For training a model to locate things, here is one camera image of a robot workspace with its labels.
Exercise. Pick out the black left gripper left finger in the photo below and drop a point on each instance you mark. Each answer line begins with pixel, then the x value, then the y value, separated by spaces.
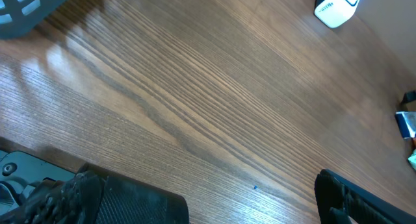
pixel 95 196

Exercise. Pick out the white pouch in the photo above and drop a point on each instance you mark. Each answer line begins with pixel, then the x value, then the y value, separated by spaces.
pixel 406 123

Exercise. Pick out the grey plastic mesh basket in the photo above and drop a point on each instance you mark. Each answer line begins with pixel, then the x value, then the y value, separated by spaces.
pixel 18 17

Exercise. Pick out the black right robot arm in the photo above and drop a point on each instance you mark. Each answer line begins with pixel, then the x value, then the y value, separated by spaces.
pixel 409 97

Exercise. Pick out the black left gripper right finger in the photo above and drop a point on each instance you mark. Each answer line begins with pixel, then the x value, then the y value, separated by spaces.
pixel 341 201

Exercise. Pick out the white barcode scanner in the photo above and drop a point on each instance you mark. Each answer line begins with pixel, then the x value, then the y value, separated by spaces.
pixel 334 13

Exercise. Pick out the mint green wipes pack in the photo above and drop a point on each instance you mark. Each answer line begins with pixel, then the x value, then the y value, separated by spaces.
pixel 412 159

